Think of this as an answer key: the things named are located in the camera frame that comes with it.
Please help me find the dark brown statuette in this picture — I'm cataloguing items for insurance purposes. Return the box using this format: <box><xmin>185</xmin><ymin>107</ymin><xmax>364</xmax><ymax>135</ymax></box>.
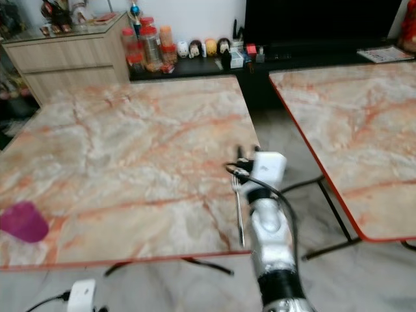
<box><xmin>40</xmin><ymin>0</ymin><xmax>76</xmax><ymax>34</ymax></box>

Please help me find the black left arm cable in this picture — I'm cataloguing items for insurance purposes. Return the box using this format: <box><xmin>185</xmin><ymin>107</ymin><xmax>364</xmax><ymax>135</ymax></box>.
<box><xmin>28</xmin><ymin>292</ymin><xmax>71</xmax><ymax>312</ymax></box>

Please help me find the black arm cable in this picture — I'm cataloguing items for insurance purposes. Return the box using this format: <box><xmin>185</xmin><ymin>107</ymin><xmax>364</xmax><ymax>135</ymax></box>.
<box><xmin>225</xmin><ymin>164</ymin><xmax>300</xmax><ymax>261</ymax></box>
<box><xmin>28</xmin><ymin>292</ymin><xmax>71</xmax><ymax>312</ymax></box>

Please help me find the blue and gold trophy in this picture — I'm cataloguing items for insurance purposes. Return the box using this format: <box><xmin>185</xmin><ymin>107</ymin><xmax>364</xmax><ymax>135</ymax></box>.
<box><xmin>129</xmin><ymin>0</ymin><xmax>144</xmax><ymax>27</ymax></box>

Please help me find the light wooden drawer cabinet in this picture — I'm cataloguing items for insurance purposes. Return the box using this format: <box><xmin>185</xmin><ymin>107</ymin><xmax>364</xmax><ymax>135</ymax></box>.
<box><xmin>1</xmin><ymin>12</ymin><xmax>131</xmax><ymax>106</ymax></box>

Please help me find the small yellow figurine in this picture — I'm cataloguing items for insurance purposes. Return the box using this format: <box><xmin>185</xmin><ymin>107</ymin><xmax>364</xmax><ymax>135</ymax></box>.
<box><xmin>205</xmin><ymin>38</ymin><xmax>218</xmax><ymax>58</ymax></box>

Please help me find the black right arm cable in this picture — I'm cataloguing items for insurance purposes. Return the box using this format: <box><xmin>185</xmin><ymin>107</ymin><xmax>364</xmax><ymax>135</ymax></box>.
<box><xmin>225</xmin><ymin>164</ymin><xmax>300</xmax><ymax>261</ymax></box>

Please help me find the dark-haired small figurine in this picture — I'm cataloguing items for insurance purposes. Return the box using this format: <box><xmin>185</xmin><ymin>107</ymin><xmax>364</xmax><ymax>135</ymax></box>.
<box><xmin>188</xmin><ymin>40</ymin><xmax>203</xmax><ymax>59</ymax></box>

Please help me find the purple plastic cup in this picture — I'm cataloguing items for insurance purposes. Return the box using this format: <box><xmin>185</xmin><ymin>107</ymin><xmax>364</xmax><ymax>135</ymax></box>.
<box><xmin>0</xmin><ymin>201</ymin><xmax>49</xmax><ymax>244</ymax></box>

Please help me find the black flat screen television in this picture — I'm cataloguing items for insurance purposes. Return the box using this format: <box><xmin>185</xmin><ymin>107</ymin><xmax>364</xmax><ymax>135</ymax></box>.
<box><xmin>243</xmin><ymin>0</ymin><xmax>406</xmax><ymax>46</ymax></box>

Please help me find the orange-filled plastic jar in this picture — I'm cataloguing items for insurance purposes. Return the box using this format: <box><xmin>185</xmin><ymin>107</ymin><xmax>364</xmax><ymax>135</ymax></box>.
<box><xmin>159</xmin><ymin>25</ymin><xmax>176</xmax><ymax>63</ymax></box>

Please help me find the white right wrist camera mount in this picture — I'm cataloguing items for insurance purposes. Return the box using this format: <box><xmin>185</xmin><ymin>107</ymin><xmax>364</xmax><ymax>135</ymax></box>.
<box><xmin>252</xmin><ymin>151</ymin><xmax>289</xmax><ymax>189</ymax></box>

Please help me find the printed paper booklet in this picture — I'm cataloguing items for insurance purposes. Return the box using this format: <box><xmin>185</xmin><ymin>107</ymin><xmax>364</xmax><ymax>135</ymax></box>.
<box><xmin>356</xmin><ymin>45</ymin><xmax>416</xmax><ymax>64</ymax></box>

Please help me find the silver metal fork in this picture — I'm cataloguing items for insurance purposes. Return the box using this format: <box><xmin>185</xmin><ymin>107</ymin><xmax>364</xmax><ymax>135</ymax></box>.
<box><xmin>231</xmin><ymin>175</ymin><xmax>247</xmax><ymax>248</ymax></box>

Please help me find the black low television bench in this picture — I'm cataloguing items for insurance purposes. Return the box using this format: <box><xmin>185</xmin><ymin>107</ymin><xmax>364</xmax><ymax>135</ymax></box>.
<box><xmin>129</xmin><ymin>39</ymin><xmax>416</xmax><ymax>110</ymax></box>

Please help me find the small clear red-lidded jar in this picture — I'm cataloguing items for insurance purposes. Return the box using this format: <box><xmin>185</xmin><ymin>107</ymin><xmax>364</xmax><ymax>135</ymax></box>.
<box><xmin>122</xmin><ymin>27</ymin><xmax>142</xmax><ymax>70</ymax></box>

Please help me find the large clear red-lidded jar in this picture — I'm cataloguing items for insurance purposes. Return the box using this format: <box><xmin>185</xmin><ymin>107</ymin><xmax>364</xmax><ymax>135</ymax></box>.
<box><xmin>140</xmin><ymin>26</ymin><xmax>164</xmax><ymax>70</ymax></box>

